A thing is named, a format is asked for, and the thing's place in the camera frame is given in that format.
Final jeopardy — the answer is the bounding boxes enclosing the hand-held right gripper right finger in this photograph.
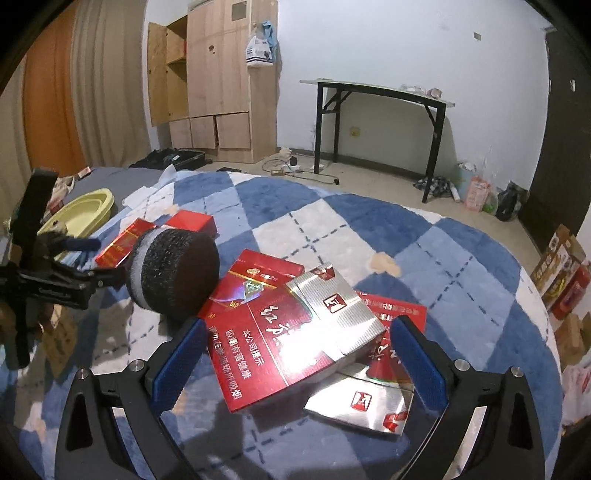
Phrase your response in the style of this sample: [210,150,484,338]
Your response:
[390,315,555,480]

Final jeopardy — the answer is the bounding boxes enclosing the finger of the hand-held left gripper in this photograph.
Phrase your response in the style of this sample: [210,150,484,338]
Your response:
[61,236,101,254]
[87,269,126,302]

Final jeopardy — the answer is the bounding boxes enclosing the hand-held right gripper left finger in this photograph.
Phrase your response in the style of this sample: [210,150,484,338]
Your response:
[55,318,208,480]

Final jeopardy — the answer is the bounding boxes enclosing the pale yellow plastic basin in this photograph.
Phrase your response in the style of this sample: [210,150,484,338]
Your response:
[36,188,116,237]

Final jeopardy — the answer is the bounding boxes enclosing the long red box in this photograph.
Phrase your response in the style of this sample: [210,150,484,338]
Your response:
[94,219,158,271]

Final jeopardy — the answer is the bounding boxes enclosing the red card box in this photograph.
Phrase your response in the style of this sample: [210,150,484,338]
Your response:
[355,291,428,370]

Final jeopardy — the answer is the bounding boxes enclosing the small silver red cigarette pack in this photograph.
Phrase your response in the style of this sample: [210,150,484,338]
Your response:
[304,362,415,435]

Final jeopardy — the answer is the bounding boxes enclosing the dark cylinder with grey band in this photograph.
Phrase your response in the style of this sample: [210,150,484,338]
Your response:
[126,227,221,322]

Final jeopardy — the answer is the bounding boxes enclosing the red and white box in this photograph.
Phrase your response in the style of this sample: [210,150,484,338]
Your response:
[163,210,218,237]

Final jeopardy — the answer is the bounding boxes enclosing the red box with hologram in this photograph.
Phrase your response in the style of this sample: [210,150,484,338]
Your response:
[198,249,305,324]

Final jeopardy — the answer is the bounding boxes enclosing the large silver red cigarette pack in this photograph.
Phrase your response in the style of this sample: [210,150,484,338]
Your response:
[207,262,387,414]

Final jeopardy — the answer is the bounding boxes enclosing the beige tote bag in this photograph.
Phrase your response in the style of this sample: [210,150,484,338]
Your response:
[48,175,77,208]

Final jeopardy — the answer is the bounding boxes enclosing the small white cloth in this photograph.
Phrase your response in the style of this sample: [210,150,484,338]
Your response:
[122,166,178,208]

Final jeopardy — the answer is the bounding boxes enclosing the black suitcase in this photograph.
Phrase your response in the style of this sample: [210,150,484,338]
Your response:
[129,148,206,169]

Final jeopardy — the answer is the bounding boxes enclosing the orange wooden door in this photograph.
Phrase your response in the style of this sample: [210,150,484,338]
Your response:
[23,9,86,176]

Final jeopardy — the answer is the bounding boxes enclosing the beige curtain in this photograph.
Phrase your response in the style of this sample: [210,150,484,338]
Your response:
[0,0,153,195]

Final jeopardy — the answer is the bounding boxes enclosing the white shopping bag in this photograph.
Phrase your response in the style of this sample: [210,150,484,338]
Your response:
[561,364,591,425]

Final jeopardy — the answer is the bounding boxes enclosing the printed cardboard boxes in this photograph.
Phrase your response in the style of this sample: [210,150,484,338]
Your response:
[531,224,585,296]

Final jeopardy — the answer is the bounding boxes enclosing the blue checkered plush blanket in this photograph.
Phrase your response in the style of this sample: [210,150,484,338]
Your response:
[0,171,564,480]

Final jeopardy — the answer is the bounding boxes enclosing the checkered cloth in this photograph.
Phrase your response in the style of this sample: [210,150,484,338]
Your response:
[413,176,455,199]

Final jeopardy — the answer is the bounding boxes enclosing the pink packaging bag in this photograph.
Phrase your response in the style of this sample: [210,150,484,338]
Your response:
[465,178,492,213]

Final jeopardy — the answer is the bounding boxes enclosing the black bag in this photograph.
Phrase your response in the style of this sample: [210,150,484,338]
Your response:
[496,181,525,221]

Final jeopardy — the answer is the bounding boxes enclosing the wooden wardrobe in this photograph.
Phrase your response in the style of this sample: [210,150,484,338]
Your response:
[147,0,280,164]

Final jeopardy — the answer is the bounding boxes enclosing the black folding table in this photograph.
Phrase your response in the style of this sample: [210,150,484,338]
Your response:
[300,78,455,204]

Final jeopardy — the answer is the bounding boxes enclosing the white hanging plastic bag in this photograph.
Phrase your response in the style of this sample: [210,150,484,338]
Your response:
[246,21,280,69]

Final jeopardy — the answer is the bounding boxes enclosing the dark brown door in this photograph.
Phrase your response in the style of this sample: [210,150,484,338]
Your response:
[526,28,591,259]

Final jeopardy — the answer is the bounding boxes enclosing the small round containers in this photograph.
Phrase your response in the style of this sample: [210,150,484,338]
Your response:
[399,84,444,99]

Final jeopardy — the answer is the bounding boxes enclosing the power strip with cables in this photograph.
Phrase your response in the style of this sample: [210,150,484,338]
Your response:
[263,154,338,183]

